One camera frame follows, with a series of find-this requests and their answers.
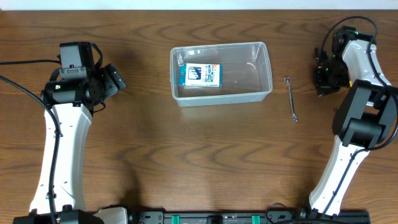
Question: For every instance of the clear plastic storage container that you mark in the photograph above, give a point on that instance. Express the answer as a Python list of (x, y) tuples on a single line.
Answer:
[(246, 76)]

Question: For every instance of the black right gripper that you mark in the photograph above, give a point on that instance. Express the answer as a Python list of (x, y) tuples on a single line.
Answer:
[(324, 88)]

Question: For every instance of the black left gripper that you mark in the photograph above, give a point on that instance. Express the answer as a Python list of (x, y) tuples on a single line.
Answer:
[(109, 88)]

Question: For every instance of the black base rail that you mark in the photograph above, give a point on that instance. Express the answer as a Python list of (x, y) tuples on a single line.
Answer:
[(274, 215)]

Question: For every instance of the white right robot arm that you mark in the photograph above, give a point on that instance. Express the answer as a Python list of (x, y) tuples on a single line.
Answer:
[(364, 118)]

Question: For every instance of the silver double ended wrench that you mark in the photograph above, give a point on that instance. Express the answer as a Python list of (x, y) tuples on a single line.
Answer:
[(291, 102)]

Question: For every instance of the blue white screwdriver box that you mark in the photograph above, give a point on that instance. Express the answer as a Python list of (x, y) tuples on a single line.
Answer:
[(200, 74)]

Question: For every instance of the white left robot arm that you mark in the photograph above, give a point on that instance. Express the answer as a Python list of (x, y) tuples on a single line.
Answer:
[(59, 195)]

